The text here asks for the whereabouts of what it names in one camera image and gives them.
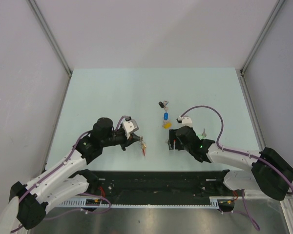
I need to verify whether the red handled metal keyring holder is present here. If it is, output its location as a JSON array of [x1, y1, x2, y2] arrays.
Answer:
[[139, 136, 147, 156]]

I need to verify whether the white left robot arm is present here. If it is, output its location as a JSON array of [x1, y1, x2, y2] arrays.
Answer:
[[10, 116, 142, 230]]

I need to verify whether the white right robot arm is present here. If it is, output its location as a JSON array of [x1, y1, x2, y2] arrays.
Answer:
[[175, 126, 293, 201]]

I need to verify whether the yellow key tag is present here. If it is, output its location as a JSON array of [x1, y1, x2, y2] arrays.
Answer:
[[163, 122, 172, 129]]

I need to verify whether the green key tag with key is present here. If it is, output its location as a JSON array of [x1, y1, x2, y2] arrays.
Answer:
[[198, 128, 207, 139]]

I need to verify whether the black key fob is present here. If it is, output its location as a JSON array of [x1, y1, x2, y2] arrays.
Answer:
[[158, 101, 166, 108]]

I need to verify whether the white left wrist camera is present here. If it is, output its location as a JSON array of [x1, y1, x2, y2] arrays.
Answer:
[[122, 116, 139, 139]]

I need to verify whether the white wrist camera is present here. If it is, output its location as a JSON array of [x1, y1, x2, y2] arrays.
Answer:
[[176, 116, 193, 128], [122, 116, 139, 139]]

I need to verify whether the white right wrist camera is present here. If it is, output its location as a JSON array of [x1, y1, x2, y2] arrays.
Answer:
[[176, 116, 193, 128]]

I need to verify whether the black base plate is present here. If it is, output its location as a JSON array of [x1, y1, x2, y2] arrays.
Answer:
[[77, 169, 242, 206]]

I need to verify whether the white slotted cable duct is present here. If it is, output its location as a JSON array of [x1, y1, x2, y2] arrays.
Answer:
[[61, 196, 237, 210]]

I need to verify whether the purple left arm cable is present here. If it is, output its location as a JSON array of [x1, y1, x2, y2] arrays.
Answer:
[[9, 116, 127, 234]]

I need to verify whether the aluminium frame post right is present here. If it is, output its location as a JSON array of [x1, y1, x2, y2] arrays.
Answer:
[[239, 0, 286, 74]]

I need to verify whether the aluminium frame post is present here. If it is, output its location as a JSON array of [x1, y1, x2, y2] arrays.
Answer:
[[239, 0, 286, 74], [26, 0, 72, 76]]

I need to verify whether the aluminium frame post left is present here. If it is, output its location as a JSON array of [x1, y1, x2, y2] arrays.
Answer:
[[26, 0, 72, 76]]

